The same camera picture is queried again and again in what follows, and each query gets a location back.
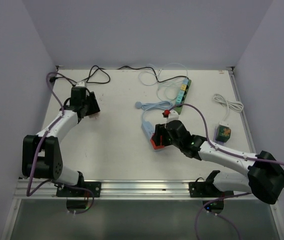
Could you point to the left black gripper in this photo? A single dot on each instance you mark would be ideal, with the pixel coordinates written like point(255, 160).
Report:
point(94, 107)

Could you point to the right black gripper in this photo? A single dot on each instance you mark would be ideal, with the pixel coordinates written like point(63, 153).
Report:
point(160, 130)

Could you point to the red cube socket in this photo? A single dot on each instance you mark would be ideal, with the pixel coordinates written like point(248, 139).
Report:
point(156, 142)

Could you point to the pink cube socket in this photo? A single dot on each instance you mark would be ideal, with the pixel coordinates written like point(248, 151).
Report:
point(94, 116)

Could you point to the green power strip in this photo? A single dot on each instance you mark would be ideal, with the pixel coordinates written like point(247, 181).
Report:
point(179, 107)

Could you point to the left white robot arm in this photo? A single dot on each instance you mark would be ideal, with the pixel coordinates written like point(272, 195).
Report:
point(42, 157)

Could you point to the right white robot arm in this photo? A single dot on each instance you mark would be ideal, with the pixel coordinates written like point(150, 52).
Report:
point(257, 174)

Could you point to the yellow charger plug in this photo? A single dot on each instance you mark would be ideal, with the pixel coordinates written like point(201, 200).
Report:
point(184, 87)

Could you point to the green cube socket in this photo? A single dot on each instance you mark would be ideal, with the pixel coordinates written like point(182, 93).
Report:
point(223, 133)

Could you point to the purple power strip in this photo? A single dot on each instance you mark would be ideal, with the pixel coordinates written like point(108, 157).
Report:
point(215, 135)

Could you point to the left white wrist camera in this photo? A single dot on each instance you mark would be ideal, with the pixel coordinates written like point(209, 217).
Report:
point(81, 84)

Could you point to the right black mount plate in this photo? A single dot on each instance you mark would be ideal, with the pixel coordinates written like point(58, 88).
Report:
point(204, 189)

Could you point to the black mount plate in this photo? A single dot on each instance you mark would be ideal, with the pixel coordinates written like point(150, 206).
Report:
point(90, 188)
point(204, 189)

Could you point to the left black mount plate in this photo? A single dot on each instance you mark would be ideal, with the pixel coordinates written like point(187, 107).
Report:
point(90, 188)

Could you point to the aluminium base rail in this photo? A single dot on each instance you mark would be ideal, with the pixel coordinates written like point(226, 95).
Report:
point(120, 190)

